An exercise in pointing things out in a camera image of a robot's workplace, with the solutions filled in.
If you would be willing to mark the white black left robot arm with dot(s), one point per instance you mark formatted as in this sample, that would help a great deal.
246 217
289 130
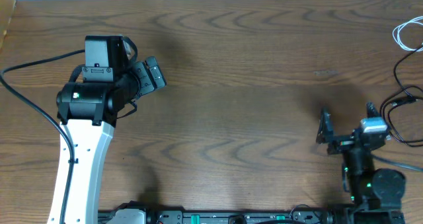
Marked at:
88 109

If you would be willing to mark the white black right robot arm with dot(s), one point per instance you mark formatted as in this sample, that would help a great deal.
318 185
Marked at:
376 193

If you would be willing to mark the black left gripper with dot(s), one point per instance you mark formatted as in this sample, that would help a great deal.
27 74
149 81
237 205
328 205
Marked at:
145 77

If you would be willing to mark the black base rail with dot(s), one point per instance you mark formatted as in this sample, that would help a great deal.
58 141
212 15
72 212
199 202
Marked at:
133 212

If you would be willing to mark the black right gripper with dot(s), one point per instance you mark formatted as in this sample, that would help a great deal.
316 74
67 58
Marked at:
344 143

